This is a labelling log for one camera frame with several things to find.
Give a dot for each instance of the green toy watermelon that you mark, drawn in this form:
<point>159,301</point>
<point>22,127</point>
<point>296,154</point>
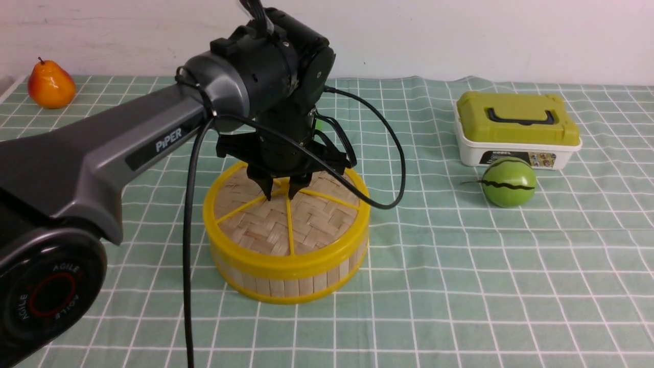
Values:
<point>507,182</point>

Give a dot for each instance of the green checkered tablecloth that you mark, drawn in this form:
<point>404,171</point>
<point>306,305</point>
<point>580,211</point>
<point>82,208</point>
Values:
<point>449,280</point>

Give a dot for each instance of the white box with green lid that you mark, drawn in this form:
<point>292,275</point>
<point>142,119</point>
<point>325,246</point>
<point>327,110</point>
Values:
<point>535,128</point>

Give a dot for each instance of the orange toy pear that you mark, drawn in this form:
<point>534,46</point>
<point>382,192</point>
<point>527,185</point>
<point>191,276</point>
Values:
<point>50,86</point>

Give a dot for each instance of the yellow bamboo steamer basket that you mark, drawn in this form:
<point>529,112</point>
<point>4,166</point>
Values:
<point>262,285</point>

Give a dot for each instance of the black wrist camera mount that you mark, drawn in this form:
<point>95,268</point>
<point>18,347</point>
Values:
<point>280,157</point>

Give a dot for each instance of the yellow bamboo steamer lid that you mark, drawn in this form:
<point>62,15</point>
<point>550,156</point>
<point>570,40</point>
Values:
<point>324,228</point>

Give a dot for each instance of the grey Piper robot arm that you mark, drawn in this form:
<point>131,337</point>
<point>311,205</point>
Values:
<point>62,190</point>

